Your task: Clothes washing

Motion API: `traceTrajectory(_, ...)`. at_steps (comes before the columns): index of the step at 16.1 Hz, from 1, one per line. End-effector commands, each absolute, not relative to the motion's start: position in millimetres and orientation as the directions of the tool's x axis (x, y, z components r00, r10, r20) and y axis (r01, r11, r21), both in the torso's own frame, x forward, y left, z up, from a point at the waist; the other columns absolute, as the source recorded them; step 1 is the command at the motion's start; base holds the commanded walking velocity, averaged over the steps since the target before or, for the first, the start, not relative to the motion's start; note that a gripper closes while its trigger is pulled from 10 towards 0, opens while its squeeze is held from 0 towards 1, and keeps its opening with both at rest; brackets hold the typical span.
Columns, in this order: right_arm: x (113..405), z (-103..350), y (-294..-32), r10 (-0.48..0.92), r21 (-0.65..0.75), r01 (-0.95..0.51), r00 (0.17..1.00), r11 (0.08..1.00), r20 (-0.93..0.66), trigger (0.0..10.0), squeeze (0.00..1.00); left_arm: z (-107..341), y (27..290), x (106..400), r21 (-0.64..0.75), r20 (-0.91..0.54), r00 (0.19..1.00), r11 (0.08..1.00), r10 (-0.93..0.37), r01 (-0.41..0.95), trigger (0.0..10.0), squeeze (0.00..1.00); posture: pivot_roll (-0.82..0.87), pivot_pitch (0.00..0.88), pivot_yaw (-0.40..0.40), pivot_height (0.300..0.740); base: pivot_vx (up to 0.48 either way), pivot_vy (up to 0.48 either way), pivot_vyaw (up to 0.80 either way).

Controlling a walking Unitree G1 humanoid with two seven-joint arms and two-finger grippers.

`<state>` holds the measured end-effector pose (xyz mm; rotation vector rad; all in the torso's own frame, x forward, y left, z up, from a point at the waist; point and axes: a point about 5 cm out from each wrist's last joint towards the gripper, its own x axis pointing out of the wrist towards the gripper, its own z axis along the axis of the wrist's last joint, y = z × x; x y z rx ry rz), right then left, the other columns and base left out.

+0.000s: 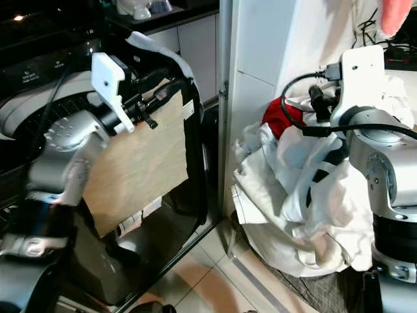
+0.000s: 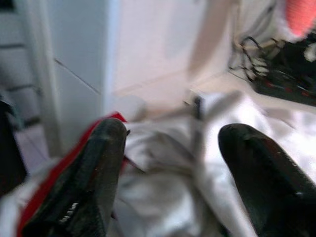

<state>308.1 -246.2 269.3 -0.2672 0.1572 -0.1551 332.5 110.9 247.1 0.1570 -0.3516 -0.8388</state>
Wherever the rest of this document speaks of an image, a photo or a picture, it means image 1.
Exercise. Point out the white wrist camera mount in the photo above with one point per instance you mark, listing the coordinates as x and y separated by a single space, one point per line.
361 78
107 78

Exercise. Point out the pink cloth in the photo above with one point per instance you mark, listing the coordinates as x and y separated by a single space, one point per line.
397 14

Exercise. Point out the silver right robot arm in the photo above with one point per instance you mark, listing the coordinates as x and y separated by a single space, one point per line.
384 169

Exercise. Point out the white garment with black trim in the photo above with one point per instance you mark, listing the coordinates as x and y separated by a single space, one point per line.
293 202

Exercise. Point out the red garment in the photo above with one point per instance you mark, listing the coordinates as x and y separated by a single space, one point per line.
280 117

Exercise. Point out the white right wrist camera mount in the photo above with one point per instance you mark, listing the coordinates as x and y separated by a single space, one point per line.
361 78

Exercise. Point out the grey metal door frame post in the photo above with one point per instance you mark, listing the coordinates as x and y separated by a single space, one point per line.
225 85

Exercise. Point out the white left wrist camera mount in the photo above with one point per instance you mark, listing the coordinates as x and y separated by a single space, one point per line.
107 78

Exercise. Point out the white cabinet with dark counter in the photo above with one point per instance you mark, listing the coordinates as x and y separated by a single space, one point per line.
195 39

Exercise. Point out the beige cloth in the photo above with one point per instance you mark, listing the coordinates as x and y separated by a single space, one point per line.
137 169

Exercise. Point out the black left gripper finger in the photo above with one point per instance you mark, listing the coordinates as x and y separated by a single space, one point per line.
172 88

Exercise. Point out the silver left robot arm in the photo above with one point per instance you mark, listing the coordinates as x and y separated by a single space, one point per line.
62 153

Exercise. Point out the white figurine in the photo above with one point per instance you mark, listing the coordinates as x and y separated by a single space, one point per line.
135 6

